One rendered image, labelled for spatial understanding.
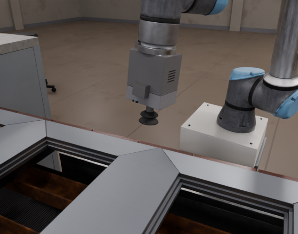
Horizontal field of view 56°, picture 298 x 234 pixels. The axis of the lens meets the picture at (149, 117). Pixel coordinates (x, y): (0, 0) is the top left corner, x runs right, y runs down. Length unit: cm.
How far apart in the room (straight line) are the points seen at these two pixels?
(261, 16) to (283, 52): 816
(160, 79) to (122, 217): 29
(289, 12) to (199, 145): 53
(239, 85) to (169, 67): 56
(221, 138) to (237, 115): 11
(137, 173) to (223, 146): 43
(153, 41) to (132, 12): 1004
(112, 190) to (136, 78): 27
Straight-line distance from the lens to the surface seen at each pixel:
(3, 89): 140
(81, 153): 86
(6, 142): 95
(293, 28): 92
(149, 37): 52
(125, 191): 67
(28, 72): 148
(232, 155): 107
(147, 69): 54
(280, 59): 96
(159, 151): 81
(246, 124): 112
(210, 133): 107
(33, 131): 99
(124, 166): 75
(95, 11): 1152
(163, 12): 51
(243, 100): 107
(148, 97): 55
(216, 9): 62
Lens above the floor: 128
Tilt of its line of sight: 26 degrees down
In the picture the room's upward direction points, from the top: straight up
